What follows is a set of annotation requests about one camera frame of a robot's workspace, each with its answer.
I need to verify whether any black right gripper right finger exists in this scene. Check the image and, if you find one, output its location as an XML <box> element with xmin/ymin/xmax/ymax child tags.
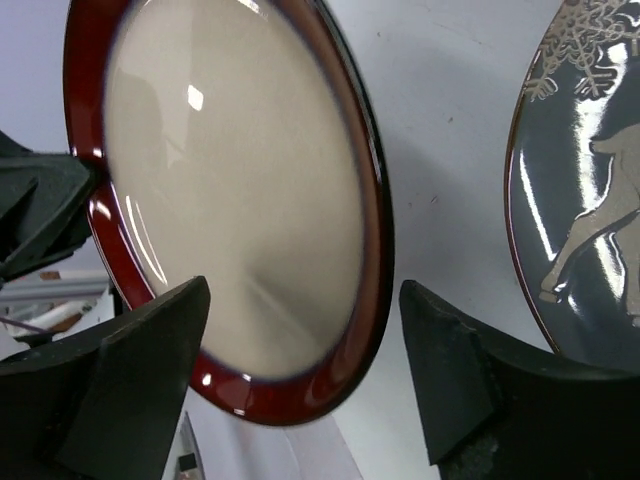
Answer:
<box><xmin>399</xmin><ymin>280</ymin><xmax>639</xmax><ymax>479</ymax></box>

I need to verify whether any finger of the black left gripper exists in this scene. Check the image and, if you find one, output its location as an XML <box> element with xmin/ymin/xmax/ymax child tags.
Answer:
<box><xmin>1</xmin><ymin>157</ymin><xmax>98</xmax><ymax>280</ymax></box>
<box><xmin>1</xmin><ymin>132</ymin><xmax>75</xmax><ymax>220</ymax></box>

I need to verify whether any red rimmed beige plate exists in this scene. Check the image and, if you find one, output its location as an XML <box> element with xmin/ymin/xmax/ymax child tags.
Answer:
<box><xmin>63</xmin><ymin>1</ymin><xmax>395</xmax><ymax>426</ymax></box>

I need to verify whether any grey deer plate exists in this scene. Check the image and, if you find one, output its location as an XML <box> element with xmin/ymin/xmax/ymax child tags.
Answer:
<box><xmin>505</xmin><ymin>1</ymin><xmax>639</xmax><ymax>372</ymax></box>

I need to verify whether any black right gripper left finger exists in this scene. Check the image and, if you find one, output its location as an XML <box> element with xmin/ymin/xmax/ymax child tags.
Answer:
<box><xmin>1</xmin><ymin>276</ymin><xmax>210</xmax><ymax>479</ymax></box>

